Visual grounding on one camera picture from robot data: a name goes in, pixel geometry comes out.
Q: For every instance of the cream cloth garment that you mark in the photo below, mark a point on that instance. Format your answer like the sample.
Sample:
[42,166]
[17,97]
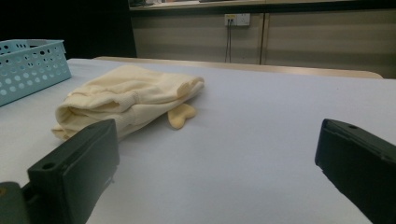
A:
[124,96]

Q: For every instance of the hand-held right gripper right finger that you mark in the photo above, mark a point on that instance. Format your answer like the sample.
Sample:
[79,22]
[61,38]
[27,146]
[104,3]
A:
[358,161]

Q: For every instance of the white table cover sheet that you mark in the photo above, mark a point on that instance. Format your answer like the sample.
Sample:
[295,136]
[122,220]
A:
[236,149]

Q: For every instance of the white wall power socket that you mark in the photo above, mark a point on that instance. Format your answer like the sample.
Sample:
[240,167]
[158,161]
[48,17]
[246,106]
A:
[237,19]

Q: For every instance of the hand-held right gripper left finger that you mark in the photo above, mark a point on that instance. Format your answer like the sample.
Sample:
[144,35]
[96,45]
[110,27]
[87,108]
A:
[76,174]

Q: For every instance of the light blue perforated plastic basket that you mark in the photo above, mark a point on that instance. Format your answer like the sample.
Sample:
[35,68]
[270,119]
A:
[29,70]

